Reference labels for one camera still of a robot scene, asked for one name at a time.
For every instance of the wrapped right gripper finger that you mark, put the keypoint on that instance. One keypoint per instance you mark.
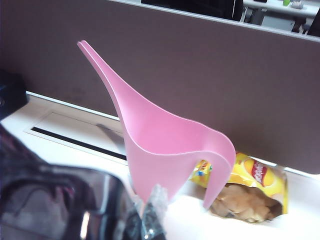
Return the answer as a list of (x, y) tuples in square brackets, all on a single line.
[(155, 210)]

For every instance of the pink plastic watering can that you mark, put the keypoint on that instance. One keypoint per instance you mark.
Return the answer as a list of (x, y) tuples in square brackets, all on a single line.
[(160, 140)]

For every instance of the yellow potato chip bag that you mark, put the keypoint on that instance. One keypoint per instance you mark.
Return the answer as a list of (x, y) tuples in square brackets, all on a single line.
[(262, 180)]

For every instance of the brown desk divider panel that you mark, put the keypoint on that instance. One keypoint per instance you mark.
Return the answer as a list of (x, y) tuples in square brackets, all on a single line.
[(200, 75)]

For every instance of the black box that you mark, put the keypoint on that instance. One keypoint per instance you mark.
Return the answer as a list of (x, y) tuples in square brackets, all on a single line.
[(12, 95)]

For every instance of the small green bottle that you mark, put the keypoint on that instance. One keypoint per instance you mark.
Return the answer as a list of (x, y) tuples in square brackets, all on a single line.
[(286, 2)]

